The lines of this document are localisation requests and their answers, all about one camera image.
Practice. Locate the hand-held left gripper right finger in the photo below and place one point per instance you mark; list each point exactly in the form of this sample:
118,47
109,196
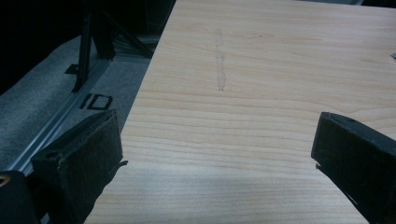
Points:
358,155

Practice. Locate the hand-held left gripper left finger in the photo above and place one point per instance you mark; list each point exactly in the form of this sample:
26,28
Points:
77,158

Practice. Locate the small grey object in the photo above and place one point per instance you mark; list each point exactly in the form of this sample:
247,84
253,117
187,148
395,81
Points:
394,55

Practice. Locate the black metal stand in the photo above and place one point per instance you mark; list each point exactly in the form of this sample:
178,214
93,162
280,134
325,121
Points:
84,46

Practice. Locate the silver floor rail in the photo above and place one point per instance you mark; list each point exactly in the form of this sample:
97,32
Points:
62,115

